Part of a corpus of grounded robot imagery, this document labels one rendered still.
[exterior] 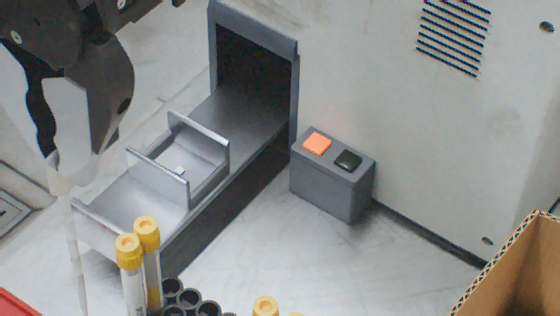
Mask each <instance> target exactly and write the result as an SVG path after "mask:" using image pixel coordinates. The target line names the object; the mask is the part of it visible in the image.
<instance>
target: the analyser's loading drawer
mask: <svg viewBox="0 0 560 316"><path fill-rule="evenodd" d="M290 89H291V86H290V85H289V84H287V83H285V82H284V81H283V80H279V79H277V78H276V77H274V76H272V75H271V74H268V73H266V72H265V71H263V70H261V69H259V68H256V67H254V66H253V65H251V64H250V63H248V62H246V63H244V64H243V65H242V66H241V67H240V68H239V69H238V70H237V71H235V73H234V74H232V75H231V76H230V77H229V79H228V80H225V81H224V82H223V84H222V85H221V86H219V87H218V88H217V89H216V90H215V91H214V92H212V93H211V95H210V96H208V97H207V98H205V99H204V101H203V102H202V103H201V104H198V106H197V107H196V108H195V109H194V110H192V112H191V113H189V114H188V115H187V116H184V115H182V114H181V113H180V112H178V111H176V110H173V109H172V108H169V109H168V111H167V122H168V129H167V130H166V131H165V132H164V133H163V134H162V135H161V136H160V137H159V138H157V139H156V140H155V141H154V142H153V143H152V144H151V145H150V146H149V147H147V148H146V149H145V150H144V151H143V152H142V153H139V152H138V151H136V150H135V149H134V148H132V147H128V146H126V147H125V150H126V155H127V161H128V170H127V171H125V172H123V173H122V174H121V176H120V177H119V178H118V179H115V180H114V182H113V183H112V184H111V185H109V186H108V187H107V188H106V189H105V190H104V191H102V192H101V193H100V195H99V196H97V197H96V198H94V199H93V201H92V202H91V203H90V204H89V205H86V204H85V203H83V202H82V201H80V200H79V199H78V198H75V197H73V198H72V199H70V201H71V206H72V216H73V220H74V225H75V230H76V235H77V238H78V239H80V240H81V241H83V242H84V243H85V244H88V245H89V246H91V247H92V248H93V249H94V250H98V252H100V253H101V254H103V255H104V256H106V257H108V258H109V259H111V260H112V261H113V262H116V257H115V249H116V245H115V242H116V239H117V238H118V236H120V235H121V234H124V233H133V232H134V222H135V220H136V219H137V218H139V217H141V216H152V217H154V219H155V220H156V221H157V225H158V228H159V229H160V241H161V243H160V244H159V245H160V246H159V253H160V252H161V251H162V250H163V249H164V248H165V247H166V246H167V245H168V244H169V243H170V242H171V241H173V239H174V238H175V237H176V236H177V235H178V234H179V233H180V232H181V231H182V230H183V229H184V228H186V226H187V225H188V224H189V223H190V222H191V221H192V220H193V219H194V218H195V217H196V216H197V215H198V214H199V213H200V212H201V211H202V210H203V209H205V207H206V206H207V205H208V204H209V203H210V202H211V201H212V200H213V199H214V198H215V197H216V196H217V195H218V194H219V193H220V192H221V191H222V190H223V189H224V188H225V187H226V186H227V185H228V184H229V183H230V182H231V181H232V180H233V179H234V178H235V177H236V176H237V175H238V174H239V173H240V172H241V171H243V170H244V169H245V168H246V167H247V166H248V165H249V164H250V163H251V162H252V161H253V160H254V159H255V158H256V157H257V156H258V155H259V154H260V153H261V152H262V151H263V150H264V149H265V147H267V146H268V145H269V144H270V143H271V141H273V140H274V139H275V138H276V137H277V135H279V134H280V133H281V132H282V131H283V129H285V128H286V127H287V126H288V125H289V111H290ZM178 166H181V167H182V168H184V169H185V170H186V172H185V173H184V174H183V175H182V176H179V175H177V174H176V173H174V170H175V169H176V168H177V167H178ZM116 263H117V262H116Z"/></svg>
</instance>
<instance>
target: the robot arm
mask: <svg viewBox="0 0 560 316"><path fill-rule="evenodd" d="M163 1H164V0H0V102H1V104H2V107H3V109H4V110H5V112H6V113H7V114H8V116H9V118H10V119H11V121H12V123H13V124H14V126H16V128H17V129H18V131H19V133H20V134H21V135H22V137H23V138H24V140H26V141H27V144H28V146H30V148H31V149H32V151H33V152H34V153H35V156H36V157H37V158H38V160H40V162H41V163H42V164H43V165H44V164H45V159H46V158H47V157H48V156H49V155H50V153H52V152H53V151H54V150H56V149H58V153H59V162H58V167H57V170H58V173H59V174H60V175H61V176H62V177H64V178H65V179H68V180H69V181H71V182H72V183H73V184H75V185H78V186H79V187H82V188H83V187H85V186H86V185H89V184H91V183H92V182H93V181H94V180H95V179H97V178H98V177H99V176H101V174H102V173H103V172H105V171H106V170H107V168H108V166H109V164H110V161H111V160H112V159H113V158H114V155H115V150H116V147H117V146H118V144H119V141H120V140H121V138H122V136H123V135H124V134H126V133H127V132H128V130H129V128H131V127H132V126H133V125H134V123H135V122H136V121H137V120H138V119H139V118H140V117H141V115H142V114H143V113H144V112H145V111H146V110H147V108H148V107H149V106H150V105H151V104H152V103H154V100H155V99H156V98H157V97H158V96H159V95H160V92H161V91H162V89H163V87H164V85H165V81H166V69H165V66H164V64H163V63H162V62H161V61H159V60H153V61H150V62H146V63H143V64H139V65H138V64H135V65H133V64H132V62H131V56H130V49H129V45H128V44H127V42H126V41H125V39H124V38H122V37H119V36H116V35H114V34H115V33H117V31H118V30H121V29H122V28H124V26H125V25H126V24H129V23H130V22H132V23H133V24H135V23H136V22H137V21H138V20H139V19H141V18H143V17H144V16H145V15H146V14H147V13H149V12H150V11H151V10H153V9H154V8H155V7H156V6H158V5H159V4H161V3H162V2H163Z"/></svg>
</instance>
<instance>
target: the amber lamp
mask: <svg viewBox="0 0 560 316"><path fill-rule="evenodd" d="M330 145H331V141H330V140H328V139H326V138H325V137H324V136H322V135H319V134H317V133H315V132H314V133H313V135H311V136H310V137H309V138H308V139H307V141H305V142H304V143H303V147H305V148H307V150H309V151H311V152H313V153H314V154H317V155H320V154H322V153H323V152H324V151H325V149H326V148H327V147H329V146H330Z"/></svg>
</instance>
